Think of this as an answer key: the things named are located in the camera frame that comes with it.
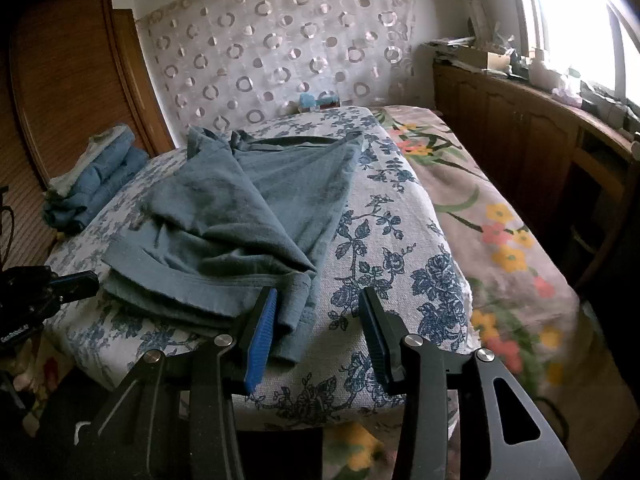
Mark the blue-grey pants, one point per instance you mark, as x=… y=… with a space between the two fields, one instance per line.
x=225 y=210

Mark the window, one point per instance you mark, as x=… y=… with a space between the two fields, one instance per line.
x=575 y=10

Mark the open cardboard box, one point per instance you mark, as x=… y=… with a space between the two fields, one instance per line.
x=492 y=60

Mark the blue floral blanket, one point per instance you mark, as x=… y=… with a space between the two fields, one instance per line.
x=390 y=260

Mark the pale green folded cloth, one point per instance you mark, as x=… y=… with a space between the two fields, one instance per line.
x=107 y=142

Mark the circle patterned hanging cloth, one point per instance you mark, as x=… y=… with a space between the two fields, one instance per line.
x=280 y=40

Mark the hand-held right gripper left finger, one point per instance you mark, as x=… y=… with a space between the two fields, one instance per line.
x=260 y=340

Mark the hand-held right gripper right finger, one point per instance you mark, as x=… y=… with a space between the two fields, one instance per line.
x=372 y=332

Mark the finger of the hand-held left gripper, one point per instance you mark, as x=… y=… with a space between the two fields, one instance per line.
x=75 y=285

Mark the long wooden cabinet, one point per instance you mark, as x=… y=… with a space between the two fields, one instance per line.
x=510 y=125

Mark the blue folded clothes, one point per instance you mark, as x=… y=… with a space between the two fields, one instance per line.
x=100 y=185

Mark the wooden wardrobe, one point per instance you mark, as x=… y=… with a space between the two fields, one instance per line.
x=65 y=85

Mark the white container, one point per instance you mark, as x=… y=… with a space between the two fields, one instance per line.
x=545 y=72

